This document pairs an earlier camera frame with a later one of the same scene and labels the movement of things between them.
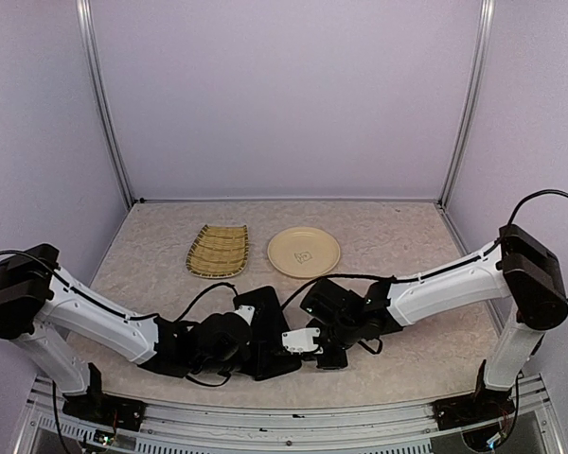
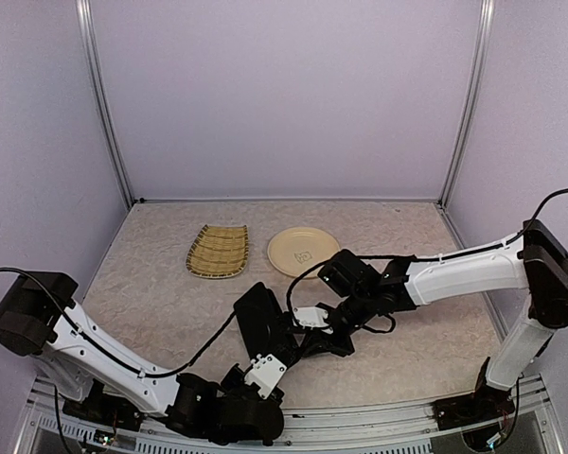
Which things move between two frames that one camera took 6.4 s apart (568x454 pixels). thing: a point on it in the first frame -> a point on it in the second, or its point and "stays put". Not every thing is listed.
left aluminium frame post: [85, 10] stays put
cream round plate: [303, 252] stays put
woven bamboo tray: [218, 252] stays put
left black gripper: [253, 368] -> [235, 373]
